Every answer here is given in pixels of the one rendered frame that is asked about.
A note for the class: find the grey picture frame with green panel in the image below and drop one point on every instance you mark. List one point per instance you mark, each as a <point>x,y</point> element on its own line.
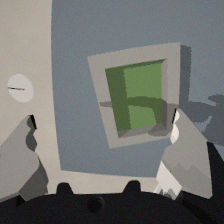
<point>137,102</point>

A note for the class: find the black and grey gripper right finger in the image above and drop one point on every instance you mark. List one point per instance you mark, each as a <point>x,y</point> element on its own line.
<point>192,171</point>

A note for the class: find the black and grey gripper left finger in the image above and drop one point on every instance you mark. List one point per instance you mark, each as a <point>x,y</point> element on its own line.
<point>22,174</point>

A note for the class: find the grey flat board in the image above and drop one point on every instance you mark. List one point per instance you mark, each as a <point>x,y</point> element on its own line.
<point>81,28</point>

